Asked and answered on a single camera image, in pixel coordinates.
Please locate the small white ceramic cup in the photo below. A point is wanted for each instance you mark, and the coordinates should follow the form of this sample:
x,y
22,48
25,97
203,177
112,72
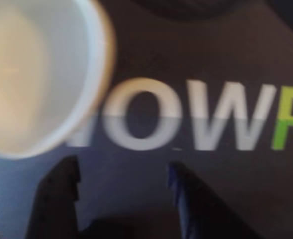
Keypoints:
x,y
36,74

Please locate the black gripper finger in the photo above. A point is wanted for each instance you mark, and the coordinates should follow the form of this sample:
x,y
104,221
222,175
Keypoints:
x,y
54,204
206,216

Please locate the dark blue WOWROBO mat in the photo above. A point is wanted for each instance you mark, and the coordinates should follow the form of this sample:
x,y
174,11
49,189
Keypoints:
x,y
211,49

